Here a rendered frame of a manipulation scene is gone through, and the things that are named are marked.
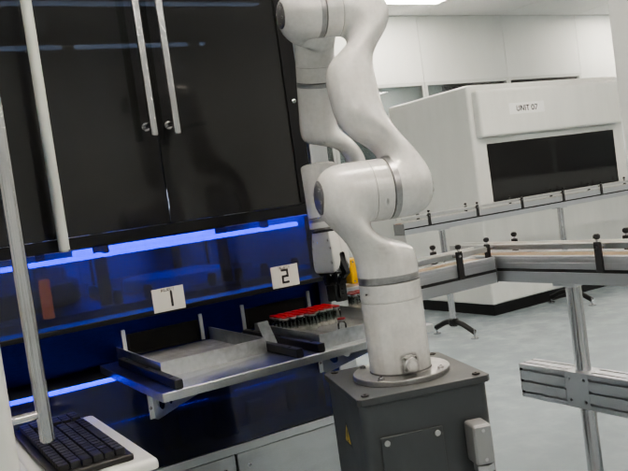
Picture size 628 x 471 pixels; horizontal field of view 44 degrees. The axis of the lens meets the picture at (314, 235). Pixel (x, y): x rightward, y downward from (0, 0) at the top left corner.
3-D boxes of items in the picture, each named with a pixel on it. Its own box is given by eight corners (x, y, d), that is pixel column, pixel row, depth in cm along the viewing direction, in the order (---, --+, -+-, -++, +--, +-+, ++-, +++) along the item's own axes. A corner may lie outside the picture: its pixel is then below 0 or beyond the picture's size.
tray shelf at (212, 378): (100, 372, 197) (98, 364, 197) (332, 318, 232) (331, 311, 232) (164, 403, 156) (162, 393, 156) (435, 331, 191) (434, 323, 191)
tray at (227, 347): (118, 361, 200) (116, 347, 199) (211, 338, 213) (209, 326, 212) (162, 378, 170) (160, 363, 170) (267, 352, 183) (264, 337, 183)
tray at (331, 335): (255, 336, 207) (253, 323, 207) (337, 317, 220) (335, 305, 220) (321, 349, 178) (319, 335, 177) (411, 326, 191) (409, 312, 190)
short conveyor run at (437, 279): (335, 322, 234) (327, 271, 233) (308, 319, 247) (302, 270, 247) (502, 282, 268) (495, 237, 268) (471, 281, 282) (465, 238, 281)
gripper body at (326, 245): (303, 229, 190) (309, 274, 191) (324, 226, 181) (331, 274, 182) (329, 225, 194) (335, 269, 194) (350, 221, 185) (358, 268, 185)
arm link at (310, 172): (339, 214, 193) (304, 220, 191) (332, 162, 193) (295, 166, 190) (350, 212, 185) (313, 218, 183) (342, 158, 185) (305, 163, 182)
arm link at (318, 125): (355, 74, 186) (360, 196, 196) (292, 80, 182) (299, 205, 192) (369, 78, 178) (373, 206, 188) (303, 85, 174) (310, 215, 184)
